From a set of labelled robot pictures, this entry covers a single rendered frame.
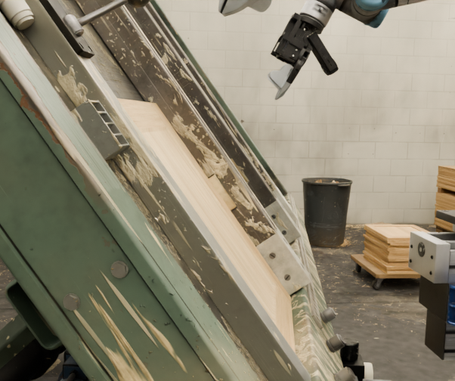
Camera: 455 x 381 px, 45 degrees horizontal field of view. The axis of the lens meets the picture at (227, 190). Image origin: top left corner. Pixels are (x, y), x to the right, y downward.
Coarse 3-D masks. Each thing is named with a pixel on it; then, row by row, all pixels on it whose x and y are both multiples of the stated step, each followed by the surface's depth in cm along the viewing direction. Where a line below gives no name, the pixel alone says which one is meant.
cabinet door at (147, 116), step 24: (144, 120) 92; (168, 144) 99; (168, 168) 87; (192, 168) 105; (192, 192) 92; (216, 192) 111; (216, 216) 98; (240, 240) 105; (240, 264) 92; (264, 264) 110; (264, 288) 97; (288, 312) 102; (288, 336) 90
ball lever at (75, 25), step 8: (120, 0) 73; (128, 0) 74; (136, 0) 74; (144, 0) 74; (104, 8) 72; (112, 8) 73; (72, 16) 70; (88, 16) 72; (96, 16) 72; (72, 24) 70; (80, 24) 71; (80, 32) 71
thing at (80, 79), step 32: (32, 0) 69; (32, 32) 69; (64, 64) 69; (96, 96) 70; (128, 128) 70; (128, 160) 70; (160, 160) 75; (160, 192) 70; (160, 224) 71; (192, 224) 71; (192, 256) 71; (224, 256) 74; (224, 288) 71; (256, 320) 72; (256, 352) 72; (288, 352) 73
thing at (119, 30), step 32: (96, 0) 110; (128, 32) 110; (128, 64) 111; (160, 64) 111; (160, 96) 111; (192, 128) 112; (224, 160) 112; (256, 224) 113; (288, 256) 113; (288, 288) 114
